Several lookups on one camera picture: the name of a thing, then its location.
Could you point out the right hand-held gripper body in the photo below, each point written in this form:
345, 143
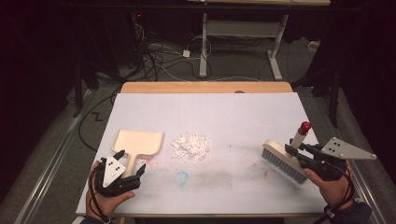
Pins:
339, 149

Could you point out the white metal desk frame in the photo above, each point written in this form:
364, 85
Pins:
243, 28

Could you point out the small white box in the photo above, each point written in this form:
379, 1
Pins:
313, 46

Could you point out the wooden table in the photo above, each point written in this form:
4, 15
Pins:
202, 87

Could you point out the pile of white paper scraps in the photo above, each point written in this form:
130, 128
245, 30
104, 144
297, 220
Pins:
190, 146

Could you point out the black metal stand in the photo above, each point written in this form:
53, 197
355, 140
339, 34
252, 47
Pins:
78, 93
333, 99

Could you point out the person's right hand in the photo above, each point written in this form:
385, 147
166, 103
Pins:
336, 191

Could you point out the white power adapter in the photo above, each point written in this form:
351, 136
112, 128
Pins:
186, 53

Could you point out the person's left hand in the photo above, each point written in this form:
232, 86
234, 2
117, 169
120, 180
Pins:
104, 205

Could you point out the white table mat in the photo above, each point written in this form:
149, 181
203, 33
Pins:
218, 118

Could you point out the cream brush with red cap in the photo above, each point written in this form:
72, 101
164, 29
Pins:
280, 157

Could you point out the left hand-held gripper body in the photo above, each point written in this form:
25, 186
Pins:
113, 171

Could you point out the metal floor rail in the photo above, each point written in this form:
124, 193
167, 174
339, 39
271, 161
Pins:
53, 161
367, 199

